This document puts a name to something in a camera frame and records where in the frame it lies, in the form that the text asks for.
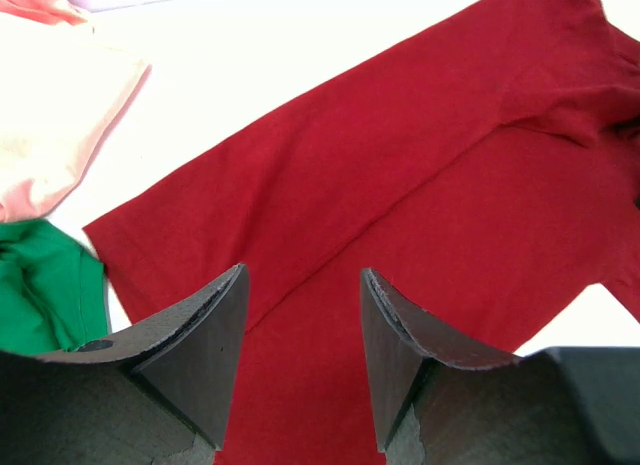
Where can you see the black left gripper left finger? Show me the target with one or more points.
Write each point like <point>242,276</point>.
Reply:
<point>157,392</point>

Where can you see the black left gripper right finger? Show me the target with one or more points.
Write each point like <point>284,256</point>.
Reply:
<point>440,396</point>

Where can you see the red t-shirt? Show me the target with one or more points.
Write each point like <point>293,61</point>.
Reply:
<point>487,166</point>

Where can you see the green t-shirt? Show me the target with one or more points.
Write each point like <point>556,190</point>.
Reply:
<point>52,290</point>

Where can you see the pink t-shirt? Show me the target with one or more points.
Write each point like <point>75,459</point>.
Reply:
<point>62,86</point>

